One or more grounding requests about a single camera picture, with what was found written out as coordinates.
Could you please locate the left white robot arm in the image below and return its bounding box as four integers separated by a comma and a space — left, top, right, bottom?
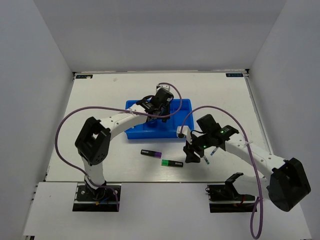
75, 84, 174, 200

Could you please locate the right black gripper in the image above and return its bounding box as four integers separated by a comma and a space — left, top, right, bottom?
183, 132, 213, 164

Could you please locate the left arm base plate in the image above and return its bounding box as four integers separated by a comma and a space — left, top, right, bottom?
72, 183, 121, 213

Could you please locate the table corner label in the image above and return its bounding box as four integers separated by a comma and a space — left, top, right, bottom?
225, 73, 244, 78
75, 74, 93, 79

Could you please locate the green ink pen refill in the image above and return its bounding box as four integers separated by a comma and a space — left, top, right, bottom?
203, 156, 210, 165

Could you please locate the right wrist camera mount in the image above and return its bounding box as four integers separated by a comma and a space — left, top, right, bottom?
176, 125, 191, 139

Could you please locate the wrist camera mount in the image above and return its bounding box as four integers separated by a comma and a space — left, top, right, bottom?
176, 125, 191, 139
156, 83, 171, 92

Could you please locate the left table corner label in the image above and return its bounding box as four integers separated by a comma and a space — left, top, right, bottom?
75, 74, 93, 79

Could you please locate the blue divided plastic tray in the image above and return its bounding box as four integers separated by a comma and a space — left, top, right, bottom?
125, 98, 193, 140

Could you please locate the green cap black highlighter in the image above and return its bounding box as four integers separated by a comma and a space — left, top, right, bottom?
161, 159, 184, 168

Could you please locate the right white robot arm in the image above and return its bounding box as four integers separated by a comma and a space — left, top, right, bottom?
176, 114, 311, 212

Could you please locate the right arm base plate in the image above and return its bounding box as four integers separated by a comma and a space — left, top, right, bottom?
205, 184, 256, 213

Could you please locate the purple cap black highlighter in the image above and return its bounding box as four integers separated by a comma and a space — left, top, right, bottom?
140, 149, 162, 159

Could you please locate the right table corner label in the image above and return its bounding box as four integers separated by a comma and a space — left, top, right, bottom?
225, 73, 244, 78

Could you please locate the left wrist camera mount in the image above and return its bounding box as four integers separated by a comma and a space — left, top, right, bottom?
156, 83, 171, 92

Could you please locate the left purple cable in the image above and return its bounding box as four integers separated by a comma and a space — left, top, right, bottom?
54, 81, 183, 212

